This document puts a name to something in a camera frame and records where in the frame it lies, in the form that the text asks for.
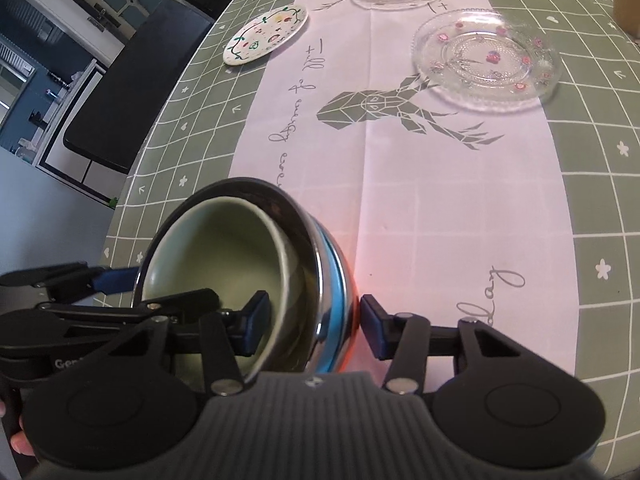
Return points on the orange steel-lined bowl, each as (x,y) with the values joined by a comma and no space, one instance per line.
(352,330)

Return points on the green ceramic bowl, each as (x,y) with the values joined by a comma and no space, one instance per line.
(210,250)

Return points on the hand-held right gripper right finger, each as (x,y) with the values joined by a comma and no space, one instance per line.
(375,325)

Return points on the person's left hand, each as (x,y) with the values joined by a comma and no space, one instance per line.
(22,442)

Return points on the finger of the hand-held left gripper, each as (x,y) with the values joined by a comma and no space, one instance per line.
(120,282)
(165,305)

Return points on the beige cup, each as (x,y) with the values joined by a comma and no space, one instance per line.
(627,0)

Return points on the white floral ceramic plate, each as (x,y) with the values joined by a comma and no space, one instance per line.
(265,35)

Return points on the white cabinet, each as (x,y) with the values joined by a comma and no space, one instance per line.
(67,107)

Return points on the blue steel-lined bowl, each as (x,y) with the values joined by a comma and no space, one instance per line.
(332,310)

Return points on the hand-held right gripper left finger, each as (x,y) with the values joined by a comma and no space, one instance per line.
(255,322)

